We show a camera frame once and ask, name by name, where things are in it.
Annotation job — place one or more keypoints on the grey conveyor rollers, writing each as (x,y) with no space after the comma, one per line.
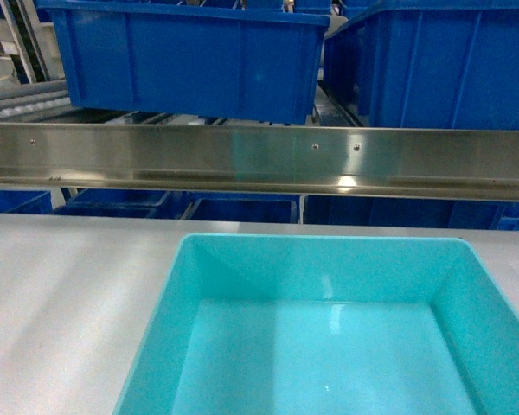
(26,99)

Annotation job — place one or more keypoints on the dark blue bin upper right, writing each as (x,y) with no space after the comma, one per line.
(429,64)

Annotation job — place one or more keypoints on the blue bin row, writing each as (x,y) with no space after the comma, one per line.
(400,212)
(115,203)
(244,207)

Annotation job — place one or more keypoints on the stainless steel shelf rail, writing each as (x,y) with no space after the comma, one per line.
(414,163)

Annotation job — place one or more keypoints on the blue bin lower row right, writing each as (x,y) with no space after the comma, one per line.
(400,212)

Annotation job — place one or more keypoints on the dark blue bin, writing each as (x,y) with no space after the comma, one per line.
(150,56)
(429,64)

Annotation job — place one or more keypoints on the dark blue bin upper left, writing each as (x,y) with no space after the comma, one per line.
(150,56)

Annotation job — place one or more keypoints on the blue bin lower row middle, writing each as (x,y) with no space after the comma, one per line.
(244,207)

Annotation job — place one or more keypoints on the blue bin lower row left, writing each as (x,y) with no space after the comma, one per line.
(115,203)

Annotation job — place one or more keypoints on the teal plastic bin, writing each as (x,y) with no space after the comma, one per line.
(265,324)

